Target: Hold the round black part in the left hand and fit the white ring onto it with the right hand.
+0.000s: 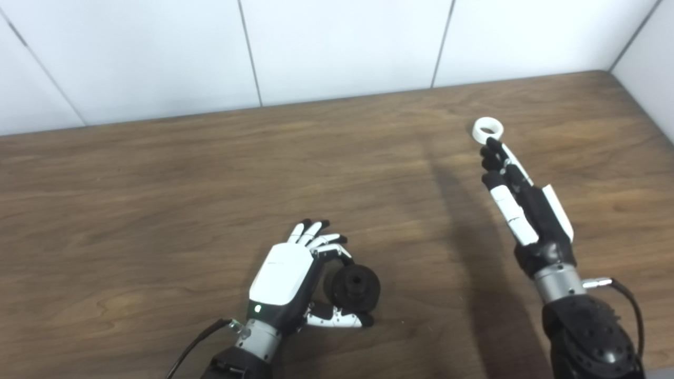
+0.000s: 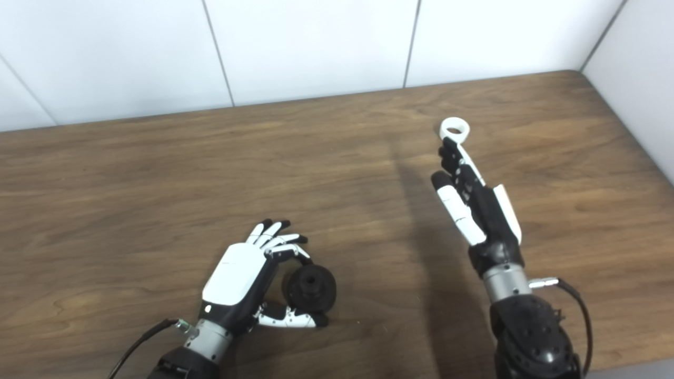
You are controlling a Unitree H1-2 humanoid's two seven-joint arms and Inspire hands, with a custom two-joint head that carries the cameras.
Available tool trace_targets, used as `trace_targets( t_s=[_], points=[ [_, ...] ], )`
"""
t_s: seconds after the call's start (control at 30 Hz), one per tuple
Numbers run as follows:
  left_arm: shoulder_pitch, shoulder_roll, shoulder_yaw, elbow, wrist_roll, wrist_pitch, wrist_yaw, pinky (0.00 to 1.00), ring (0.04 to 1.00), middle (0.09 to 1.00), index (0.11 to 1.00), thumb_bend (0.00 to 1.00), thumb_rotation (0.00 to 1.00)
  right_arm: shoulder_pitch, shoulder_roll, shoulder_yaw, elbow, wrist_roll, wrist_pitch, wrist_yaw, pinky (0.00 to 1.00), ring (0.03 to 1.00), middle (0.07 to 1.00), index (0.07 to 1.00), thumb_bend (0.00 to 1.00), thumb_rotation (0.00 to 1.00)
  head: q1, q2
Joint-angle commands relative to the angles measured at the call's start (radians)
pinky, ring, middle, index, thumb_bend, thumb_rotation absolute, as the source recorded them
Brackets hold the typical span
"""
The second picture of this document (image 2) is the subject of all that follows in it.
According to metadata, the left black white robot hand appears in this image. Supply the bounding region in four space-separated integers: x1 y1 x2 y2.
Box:
202 219 330 337

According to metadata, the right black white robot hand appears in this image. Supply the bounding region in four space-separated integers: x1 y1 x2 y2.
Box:
431 137 525 277

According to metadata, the round black plastic part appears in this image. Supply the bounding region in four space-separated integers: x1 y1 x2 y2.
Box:
282 264 338 316

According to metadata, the white plastic ring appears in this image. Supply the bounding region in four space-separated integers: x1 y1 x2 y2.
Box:
440 117 470 143

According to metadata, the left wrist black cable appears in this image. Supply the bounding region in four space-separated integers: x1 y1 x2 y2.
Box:
107 318 193 379

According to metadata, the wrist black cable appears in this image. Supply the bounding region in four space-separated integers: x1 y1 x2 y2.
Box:
529 277 594 377
107 318 193 379

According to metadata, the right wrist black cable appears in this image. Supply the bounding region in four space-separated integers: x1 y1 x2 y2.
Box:
529 277 594 377

